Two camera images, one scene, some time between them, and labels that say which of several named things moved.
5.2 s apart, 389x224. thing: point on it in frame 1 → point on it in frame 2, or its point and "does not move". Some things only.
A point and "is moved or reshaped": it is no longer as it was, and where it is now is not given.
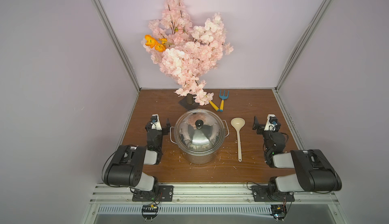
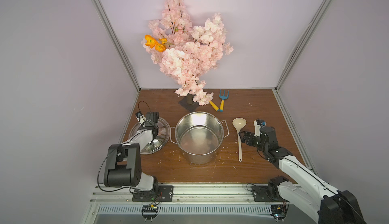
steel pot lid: (199, 130) is moved or reshaped
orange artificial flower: (158, 45) does not move
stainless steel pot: (199, 134) does not move
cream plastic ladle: (238, 123) does not move
